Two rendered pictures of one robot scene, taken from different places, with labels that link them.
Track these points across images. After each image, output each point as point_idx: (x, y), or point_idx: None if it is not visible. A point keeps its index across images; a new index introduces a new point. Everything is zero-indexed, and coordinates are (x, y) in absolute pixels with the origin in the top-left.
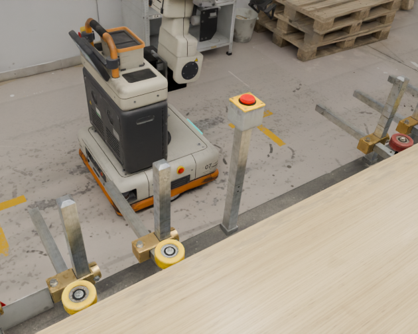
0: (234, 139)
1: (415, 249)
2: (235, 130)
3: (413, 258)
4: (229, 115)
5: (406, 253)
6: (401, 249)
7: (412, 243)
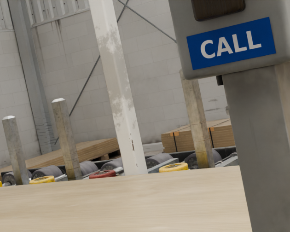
0: None
1: (226, 226)
2: (287, 107)
3: (247, 223)
4: None
5: (244, 227)
6: (240, 230)
7: (214, 230)
